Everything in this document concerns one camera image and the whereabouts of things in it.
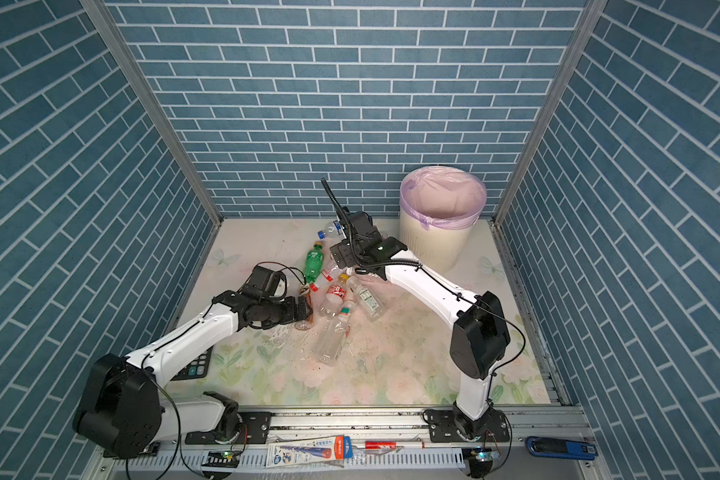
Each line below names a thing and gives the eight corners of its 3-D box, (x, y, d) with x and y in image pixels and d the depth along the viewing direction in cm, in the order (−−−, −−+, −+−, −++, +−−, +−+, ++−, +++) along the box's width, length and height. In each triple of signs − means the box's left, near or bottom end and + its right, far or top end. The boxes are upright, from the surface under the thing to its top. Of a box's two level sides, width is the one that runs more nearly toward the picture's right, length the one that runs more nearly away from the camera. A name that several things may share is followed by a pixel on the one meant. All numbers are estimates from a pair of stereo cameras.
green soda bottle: (304, 283, 101) (302, 277, 98) (310, 248, 111) (309, 241, 108) (320, 283, 101) (319, 277, 98) (325, 248, 111) (324, 241, 108)
